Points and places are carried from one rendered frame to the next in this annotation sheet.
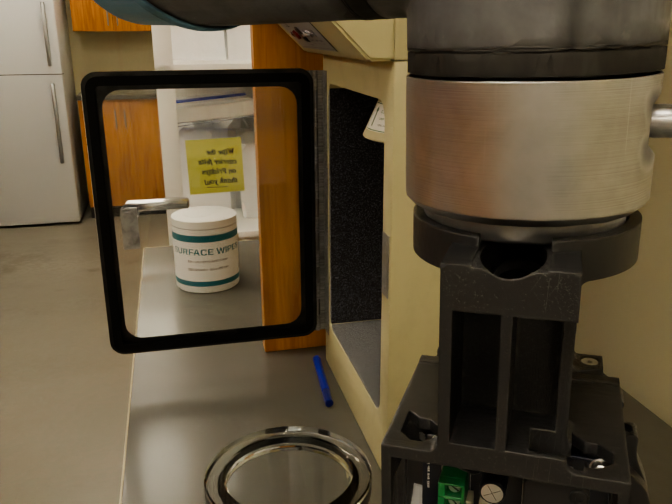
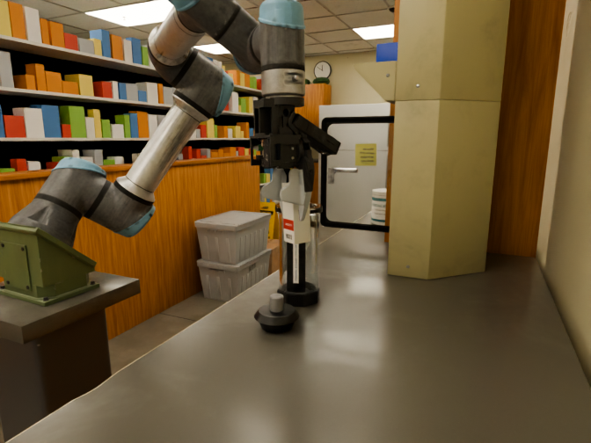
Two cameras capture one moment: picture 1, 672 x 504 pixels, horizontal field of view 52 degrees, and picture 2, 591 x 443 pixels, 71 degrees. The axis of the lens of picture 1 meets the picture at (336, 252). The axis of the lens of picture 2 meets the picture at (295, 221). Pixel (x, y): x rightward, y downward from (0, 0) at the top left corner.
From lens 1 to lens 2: 0.65 m
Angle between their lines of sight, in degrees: 37
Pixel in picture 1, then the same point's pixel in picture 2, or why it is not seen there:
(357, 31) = (381, 90)
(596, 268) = (277, 102)
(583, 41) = (269, 63)
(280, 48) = not seen: hidden behind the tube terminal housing
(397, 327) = (393, 206)
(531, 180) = (266, 86)
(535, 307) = (260, 105)
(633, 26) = (277, 61)
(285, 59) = not seen: hidden behind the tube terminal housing
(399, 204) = (396, 156)
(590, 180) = (273, 85)
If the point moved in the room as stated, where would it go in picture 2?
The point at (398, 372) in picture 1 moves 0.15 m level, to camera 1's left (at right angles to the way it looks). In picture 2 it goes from (393, 226) to (346, 220)
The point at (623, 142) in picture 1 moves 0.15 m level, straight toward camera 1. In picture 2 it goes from (278, 79) to (186, 72)
